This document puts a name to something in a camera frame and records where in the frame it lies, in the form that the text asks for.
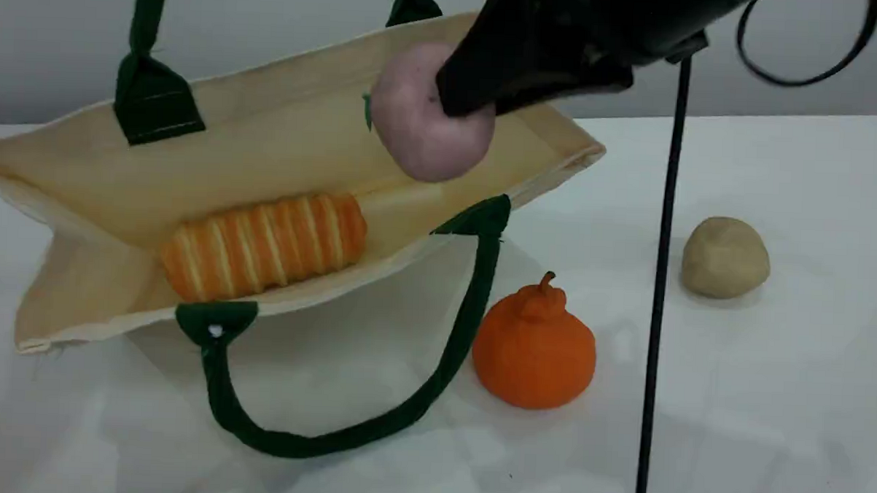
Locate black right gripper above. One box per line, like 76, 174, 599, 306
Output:
434, 0, 763, 131

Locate pink peach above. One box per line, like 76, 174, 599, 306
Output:
367, 40, 499, 185

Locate white canvas bag green handles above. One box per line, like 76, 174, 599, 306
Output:
0, 0, 612, 470

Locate long striped bread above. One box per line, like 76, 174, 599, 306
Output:
158, 186, 370, 309

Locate orange tangerine with stem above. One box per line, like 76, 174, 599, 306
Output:
469, 268, 600, 414

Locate brown potato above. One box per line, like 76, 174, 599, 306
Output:
679, 215, 773, 301

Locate black straight hanging cable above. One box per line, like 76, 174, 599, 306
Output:
634, 53, 694, 493

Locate black looped right arm cable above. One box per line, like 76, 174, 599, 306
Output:
734, 0, 877, 91

